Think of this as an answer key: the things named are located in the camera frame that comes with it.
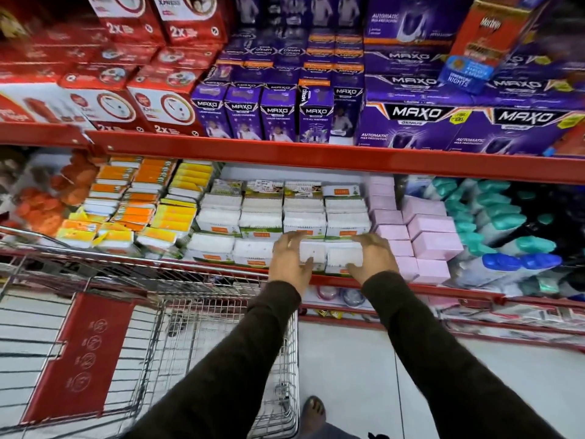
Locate person's right hand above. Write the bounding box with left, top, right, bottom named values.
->
left=346, top=233, right=401, bottom=286

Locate person's left hand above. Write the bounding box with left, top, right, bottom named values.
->
left=269, top=230, right=316, bottom=296

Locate white packet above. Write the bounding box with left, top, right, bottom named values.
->
left=325, top=242, right=365, bottom=276
left=298, top=241, right=328, bottom=266

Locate person's right forearm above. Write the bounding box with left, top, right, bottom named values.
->
left=361, top=269, right=566, bottom=439

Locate person's left forearm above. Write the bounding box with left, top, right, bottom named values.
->
left=122, top=280, right=303, bottom=439

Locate stack of white packs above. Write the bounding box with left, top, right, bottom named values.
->
left=182, top=178, right=372, bottom=276

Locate stack of pink boxes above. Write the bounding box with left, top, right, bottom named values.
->
left=366, top=175, right=465, bottom=287

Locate red metal shelf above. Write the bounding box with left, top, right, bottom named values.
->
left=0, top=121, right=585, bottom=186

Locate blue capped bottle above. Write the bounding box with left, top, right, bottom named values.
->
left=457, top=252, right=524, bottom=288
left=516, top=252, right=564, bottom=288

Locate person's foot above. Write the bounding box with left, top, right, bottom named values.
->
left=299, top=396, right=328, bottom=439

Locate group of teal capped bottles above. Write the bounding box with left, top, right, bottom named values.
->
left=427, top=177, right=565, bottom=270

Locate row of flat pale packets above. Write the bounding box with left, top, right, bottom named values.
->
left=432, top=301, right=585, bottom=345

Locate stack of orange yellow packets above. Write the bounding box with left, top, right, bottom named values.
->
left=55, top=154, right=216, bottom=262

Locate stack of large purple boxes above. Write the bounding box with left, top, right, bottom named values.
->
left=356, top=0, right=585, bottom=158

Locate row of narrow purple boxes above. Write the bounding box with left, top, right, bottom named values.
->
left=190, top=0, right=367, bottom=147

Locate red cart seat flap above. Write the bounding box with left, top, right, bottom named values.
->
left=20, top=292, right=136, bottom=426

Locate pile of orange round items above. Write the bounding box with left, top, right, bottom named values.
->
left=11, top=150, right=107, bottom=238

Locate orange box with blue label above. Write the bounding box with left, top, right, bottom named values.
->
left=438, top=0, right=542, bottom=95

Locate stack of red white boxes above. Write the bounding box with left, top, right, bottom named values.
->
left=0, top=0, right=231, bottom=137

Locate red shelf rail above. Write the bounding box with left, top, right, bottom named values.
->
left=0, top=248, right=585, bottom=316

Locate metal wire shopping cart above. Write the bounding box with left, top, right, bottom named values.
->
left=0, top=226, right=301, bottom=439

